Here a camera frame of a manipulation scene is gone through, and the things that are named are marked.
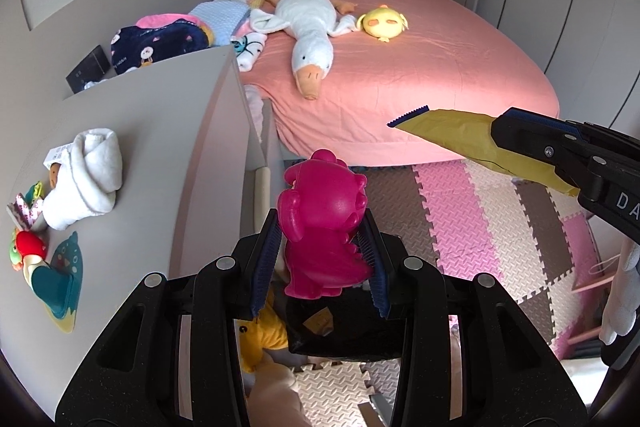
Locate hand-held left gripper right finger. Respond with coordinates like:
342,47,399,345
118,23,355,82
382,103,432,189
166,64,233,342
360,212,588,427

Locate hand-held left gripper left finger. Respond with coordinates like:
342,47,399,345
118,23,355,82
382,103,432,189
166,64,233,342
55,209,283,427

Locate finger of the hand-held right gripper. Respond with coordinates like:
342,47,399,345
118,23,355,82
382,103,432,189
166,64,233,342
515,108,640,160
491,107,596,182

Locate black bin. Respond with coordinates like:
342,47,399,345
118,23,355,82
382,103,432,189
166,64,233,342
286,288,408,360

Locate yellow cloth piece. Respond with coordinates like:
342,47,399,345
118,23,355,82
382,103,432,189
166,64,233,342
386,105,581,198

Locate pink dinosaur toy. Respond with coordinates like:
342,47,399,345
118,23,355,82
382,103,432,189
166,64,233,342
277,149,376,300

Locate yellow plush toy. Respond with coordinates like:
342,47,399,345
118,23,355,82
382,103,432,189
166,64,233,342
237,292,289,373

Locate white hanging plush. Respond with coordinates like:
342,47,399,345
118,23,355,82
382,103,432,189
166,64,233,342
600,239,640,345

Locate pink foam puzzle mat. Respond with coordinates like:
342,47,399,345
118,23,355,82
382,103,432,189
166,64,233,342
295,157,608,427

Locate cream plush toy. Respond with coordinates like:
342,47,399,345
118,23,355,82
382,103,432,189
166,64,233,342
250,351,307,427

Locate bed with pink sheet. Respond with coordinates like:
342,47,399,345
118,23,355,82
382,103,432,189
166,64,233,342
240,0,561,168

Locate yellow chick plush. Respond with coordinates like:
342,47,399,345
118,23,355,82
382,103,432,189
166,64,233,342
356,4,408,44

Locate teal fish-shaped board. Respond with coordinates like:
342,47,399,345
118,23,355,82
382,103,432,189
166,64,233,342
47,231,82,334

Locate white towel doll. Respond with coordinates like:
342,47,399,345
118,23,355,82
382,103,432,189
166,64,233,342
42,128,123,230

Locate white printed cloth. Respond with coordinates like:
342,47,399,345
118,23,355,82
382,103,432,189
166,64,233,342
231,32,268,72

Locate teal and red bird toy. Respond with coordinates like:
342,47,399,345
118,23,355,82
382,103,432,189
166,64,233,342
7,229,76,308

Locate striped pink paper toy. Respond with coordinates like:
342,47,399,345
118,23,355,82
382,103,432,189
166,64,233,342
6,182,46,232

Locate white goose plush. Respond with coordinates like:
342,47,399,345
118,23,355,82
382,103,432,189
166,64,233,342
249,0,358,100

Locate navy printed blanket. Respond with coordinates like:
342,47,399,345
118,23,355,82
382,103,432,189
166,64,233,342
110,21,211,75

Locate light blue blanket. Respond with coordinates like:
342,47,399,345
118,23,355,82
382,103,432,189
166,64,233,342
189,0,251,45

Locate pink cloth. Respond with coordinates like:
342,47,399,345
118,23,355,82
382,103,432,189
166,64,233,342
137,12,201,30

